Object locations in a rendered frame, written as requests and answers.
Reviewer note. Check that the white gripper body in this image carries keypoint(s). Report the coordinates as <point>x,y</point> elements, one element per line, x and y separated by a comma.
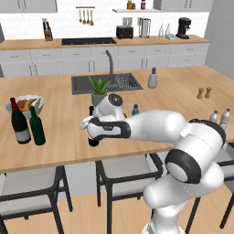
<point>85,123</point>

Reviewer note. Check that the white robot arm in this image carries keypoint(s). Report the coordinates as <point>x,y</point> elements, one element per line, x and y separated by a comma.
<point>182,143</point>

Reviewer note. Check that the black glass bottle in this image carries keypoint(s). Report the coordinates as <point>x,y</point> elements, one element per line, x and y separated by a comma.
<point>93,141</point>

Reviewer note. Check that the green potted plant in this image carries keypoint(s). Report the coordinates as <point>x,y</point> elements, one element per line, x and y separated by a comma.
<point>99,91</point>

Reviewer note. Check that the dark grey sink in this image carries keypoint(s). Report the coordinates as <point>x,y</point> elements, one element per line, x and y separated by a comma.
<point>88,83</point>

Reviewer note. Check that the green glass bottle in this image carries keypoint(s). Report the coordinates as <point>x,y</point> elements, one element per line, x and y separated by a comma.
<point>37,129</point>

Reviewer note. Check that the blue plastic bottle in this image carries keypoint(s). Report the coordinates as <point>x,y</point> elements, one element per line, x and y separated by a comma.
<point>135,110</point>

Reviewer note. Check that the grey tap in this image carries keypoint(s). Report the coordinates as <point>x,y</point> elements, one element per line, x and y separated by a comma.
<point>111,68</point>

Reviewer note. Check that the grey base cupboards run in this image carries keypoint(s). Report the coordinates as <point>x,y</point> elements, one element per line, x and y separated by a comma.
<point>76,61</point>

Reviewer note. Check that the dark wine bottle red cap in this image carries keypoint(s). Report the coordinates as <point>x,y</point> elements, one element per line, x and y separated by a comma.
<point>20,125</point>

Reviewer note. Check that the white fruit bowl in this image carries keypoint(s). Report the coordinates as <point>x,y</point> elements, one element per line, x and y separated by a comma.
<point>10,107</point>

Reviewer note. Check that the grey soap dispenser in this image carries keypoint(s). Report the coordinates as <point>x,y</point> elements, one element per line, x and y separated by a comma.
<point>152,79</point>

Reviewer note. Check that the black hob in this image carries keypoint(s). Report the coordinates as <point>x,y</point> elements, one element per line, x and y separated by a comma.
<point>88,41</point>

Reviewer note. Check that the black toaster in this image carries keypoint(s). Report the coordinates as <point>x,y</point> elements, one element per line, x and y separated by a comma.
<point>124,32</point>

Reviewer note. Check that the silver kettle appliance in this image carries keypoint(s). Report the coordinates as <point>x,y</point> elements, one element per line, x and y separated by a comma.
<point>144,28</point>

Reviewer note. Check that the brown wooden shaker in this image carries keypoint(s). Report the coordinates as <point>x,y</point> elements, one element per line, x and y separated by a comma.
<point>208,93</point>
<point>200,93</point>

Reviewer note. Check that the clear glass bottle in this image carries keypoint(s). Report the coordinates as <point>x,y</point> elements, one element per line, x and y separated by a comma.
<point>167,29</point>
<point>161,31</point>

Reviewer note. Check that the teal kitchen scale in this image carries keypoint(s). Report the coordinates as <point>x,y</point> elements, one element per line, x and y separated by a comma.
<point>171,37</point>

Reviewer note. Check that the yellow jar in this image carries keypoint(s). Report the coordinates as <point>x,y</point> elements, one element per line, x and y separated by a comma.
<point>129,5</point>

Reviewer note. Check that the small clear plastic bottle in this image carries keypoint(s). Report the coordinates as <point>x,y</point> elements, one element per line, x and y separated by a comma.
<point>214,117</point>

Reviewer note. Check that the red jar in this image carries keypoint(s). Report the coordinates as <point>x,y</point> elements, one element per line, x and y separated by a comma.
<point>143,4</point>

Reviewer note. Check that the black coffee machine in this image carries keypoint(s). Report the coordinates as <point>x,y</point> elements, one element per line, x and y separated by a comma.
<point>183,29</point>

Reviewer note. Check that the rail with hanging tools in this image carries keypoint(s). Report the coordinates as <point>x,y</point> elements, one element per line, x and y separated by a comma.
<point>86,16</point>

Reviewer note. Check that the white wall shelf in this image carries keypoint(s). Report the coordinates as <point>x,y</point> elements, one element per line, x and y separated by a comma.
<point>137,10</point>

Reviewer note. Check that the grey wall cupboard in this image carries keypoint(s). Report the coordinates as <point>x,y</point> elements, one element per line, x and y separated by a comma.
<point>186,5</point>
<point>27,5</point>

